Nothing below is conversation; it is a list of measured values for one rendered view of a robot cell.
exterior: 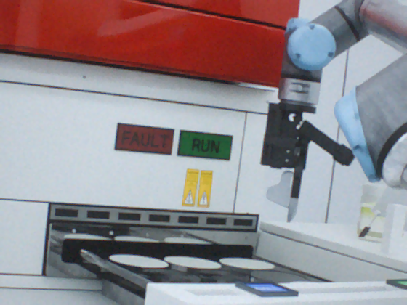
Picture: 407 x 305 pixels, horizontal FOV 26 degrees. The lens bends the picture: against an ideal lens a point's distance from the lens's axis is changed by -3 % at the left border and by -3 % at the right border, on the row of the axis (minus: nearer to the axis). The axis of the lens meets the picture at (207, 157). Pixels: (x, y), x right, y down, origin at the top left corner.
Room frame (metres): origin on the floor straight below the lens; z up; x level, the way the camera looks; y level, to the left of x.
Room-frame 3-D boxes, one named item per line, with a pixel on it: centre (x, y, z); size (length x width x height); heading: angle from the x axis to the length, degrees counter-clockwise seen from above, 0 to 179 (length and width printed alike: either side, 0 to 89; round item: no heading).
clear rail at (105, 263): (1.39, 0.09, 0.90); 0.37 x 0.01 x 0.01; 34
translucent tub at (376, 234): (1.69, -0.34, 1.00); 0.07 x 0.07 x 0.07; 60
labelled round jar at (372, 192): (1.84, -0.36, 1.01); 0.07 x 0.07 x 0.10
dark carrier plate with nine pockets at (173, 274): (1.49, -0.06, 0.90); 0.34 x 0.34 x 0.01; 34
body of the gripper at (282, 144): (1.64, -0.14, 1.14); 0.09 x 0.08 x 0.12; 85
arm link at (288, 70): (1.64, -0.15, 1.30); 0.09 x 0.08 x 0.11; 0
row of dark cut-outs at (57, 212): (1.66, 0.07, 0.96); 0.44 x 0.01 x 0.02; 124
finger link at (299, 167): (1.62, -0.16, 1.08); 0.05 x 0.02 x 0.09; 175
